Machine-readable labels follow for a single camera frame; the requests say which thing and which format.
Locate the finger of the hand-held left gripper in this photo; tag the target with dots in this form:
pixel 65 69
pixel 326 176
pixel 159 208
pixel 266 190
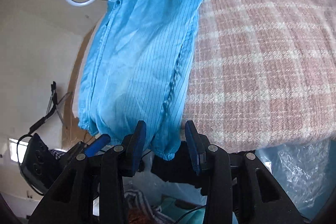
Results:
pixel 98 144

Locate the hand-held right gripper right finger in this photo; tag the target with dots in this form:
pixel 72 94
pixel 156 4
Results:
pixel 191 145

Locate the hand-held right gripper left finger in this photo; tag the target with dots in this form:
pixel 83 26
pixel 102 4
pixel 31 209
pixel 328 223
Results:
pixel 139 142

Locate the blue striped work coat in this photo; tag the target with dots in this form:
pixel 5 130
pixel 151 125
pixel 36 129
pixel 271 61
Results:
pixel 147 56

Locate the small bright window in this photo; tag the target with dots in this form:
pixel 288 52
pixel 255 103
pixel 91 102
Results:
pixel 14 148

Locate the black cloth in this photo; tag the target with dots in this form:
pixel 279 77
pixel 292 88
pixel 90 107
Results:
pixel 170 169

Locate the striped fabric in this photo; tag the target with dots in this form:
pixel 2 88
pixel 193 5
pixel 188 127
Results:
pixel 141 203

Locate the black folding stand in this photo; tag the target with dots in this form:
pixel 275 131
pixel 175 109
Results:
pixel 53 94

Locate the pink plaid blanket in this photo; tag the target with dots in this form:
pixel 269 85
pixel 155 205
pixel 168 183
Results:
pixel 262 69

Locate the clear plastic bag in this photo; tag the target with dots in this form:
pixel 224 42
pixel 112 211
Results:
pixel 296 174

